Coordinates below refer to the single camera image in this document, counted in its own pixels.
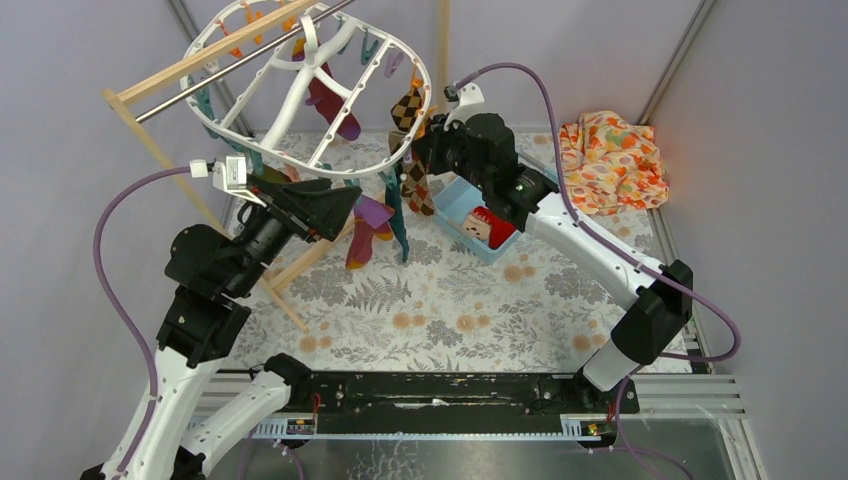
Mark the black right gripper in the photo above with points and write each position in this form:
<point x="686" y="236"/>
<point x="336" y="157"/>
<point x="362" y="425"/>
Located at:
<point x="430" y="145"/>

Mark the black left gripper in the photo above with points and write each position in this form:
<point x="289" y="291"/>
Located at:
<point x="291" y="211"/>

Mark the red sock with bear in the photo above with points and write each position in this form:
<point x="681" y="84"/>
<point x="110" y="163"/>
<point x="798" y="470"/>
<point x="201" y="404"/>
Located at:
<point x="482" y="224"/>

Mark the teal clothespin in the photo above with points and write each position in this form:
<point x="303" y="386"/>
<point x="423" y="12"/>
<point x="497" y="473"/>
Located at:
<point x="392" y="182"/>

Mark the white plastic clip hanger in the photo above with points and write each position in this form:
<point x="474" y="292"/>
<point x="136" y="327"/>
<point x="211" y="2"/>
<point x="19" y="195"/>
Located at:
<point x="327" y="31"/>

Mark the purple yellow striped sock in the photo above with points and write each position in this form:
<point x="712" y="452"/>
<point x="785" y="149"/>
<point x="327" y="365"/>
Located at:
<point x="371" y="221"/>

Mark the brown argyle sock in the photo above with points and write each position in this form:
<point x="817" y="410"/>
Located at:
<point x="405" y="111"/>
<point x="414" y="188"/>

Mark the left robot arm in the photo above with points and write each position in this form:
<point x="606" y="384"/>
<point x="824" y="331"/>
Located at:
<point x="214" y="274"/>

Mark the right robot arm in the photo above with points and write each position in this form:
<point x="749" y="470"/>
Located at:
<point x="654" y="312"/>

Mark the light blue plastic basket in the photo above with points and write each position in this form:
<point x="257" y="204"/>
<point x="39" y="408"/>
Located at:
<point x="464" y="214"/>

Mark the dark green sock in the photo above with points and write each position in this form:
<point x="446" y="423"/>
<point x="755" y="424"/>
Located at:
<point x="398" y="227"/>

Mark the maroon purple sock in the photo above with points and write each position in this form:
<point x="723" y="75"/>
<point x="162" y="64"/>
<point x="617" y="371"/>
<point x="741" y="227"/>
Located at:
<point x="327" y="103"/>

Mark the purple clothespin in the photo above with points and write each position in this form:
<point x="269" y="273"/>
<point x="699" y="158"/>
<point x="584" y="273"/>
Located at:
<point x="393" y="63"/>

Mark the floral patterned table mat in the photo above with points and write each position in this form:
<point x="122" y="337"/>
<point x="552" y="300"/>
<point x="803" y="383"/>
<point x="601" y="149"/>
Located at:
<point x="437" y="308"/>

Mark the floral orange cloth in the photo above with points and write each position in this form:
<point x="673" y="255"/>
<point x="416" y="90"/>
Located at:
<point x="611" y="166"/>

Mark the metal hanging rod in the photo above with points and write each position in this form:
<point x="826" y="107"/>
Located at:
<point x="217" y="49"/>

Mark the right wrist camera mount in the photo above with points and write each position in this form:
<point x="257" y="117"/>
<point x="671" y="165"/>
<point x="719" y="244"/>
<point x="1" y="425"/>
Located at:
<point x="468" y="101"/>

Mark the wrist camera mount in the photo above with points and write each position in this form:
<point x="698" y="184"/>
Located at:
<point x="468" y="101"/>
<point x="229" y="175"/>

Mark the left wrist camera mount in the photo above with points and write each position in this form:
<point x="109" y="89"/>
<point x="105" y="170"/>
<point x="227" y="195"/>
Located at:
<point x="229" y="175"/>

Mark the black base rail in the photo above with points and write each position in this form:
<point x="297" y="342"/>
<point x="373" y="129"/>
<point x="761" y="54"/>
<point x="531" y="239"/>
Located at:
<point x="368" y="404"/>

